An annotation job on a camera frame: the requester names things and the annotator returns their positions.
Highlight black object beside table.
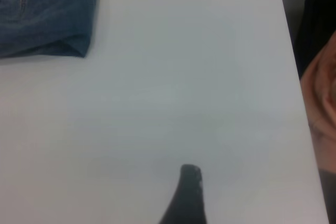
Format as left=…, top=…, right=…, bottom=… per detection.
left=295, top=0, right=336, bottom=80

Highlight peach fabric garment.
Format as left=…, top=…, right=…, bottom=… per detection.
left=300, top=29, right=336, bottom=174

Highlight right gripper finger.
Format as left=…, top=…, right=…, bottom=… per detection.
left=157, top=164, right=208, bottom=224

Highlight blue denim shorts with print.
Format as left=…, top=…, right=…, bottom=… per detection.
left=0, top=0, right=100, bottom=59

